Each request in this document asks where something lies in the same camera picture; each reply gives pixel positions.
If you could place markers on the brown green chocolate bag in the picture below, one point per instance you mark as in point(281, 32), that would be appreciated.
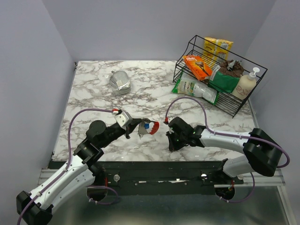
point(226, 76)

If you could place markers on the silver foil pouch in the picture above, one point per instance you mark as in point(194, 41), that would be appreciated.
point(120, 82)

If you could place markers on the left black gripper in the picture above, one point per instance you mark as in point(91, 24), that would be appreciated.
point(131, 126)

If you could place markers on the yellow snack packet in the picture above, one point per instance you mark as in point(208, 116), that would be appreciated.
point(216, 50)

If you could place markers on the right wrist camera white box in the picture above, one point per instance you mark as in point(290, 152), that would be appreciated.
point(178, 125)

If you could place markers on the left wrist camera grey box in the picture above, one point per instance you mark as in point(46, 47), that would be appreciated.
point(123, 118)

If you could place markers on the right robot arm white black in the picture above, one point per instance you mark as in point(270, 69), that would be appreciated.
point(260, 153)

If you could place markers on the orange razor box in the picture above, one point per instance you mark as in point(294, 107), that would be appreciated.
point(199, 68)

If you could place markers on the black wire rack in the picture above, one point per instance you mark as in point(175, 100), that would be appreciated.
point(226, 102)

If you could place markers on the red carabiner keyring with chain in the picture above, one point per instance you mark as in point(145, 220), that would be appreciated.
point(154, 126)

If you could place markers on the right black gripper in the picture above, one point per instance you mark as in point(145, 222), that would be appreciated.
point(172, 145)

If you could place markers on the green white wipes pack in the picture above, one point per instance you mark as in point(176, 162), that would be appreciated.
point(193, 87)

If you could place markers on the blue key tag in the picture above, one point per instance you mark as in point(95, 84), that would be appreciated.
point(147, 126)

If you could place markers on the cream lotion pump bottle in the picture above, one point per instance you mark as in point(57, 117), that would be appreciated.
point(246, 84)

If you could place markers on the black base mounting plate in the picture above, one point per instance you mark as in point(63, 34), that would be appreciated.
point(148, 178)

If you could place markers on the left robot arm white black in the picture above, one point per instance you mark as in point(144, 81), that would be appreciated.
point(38, 206)

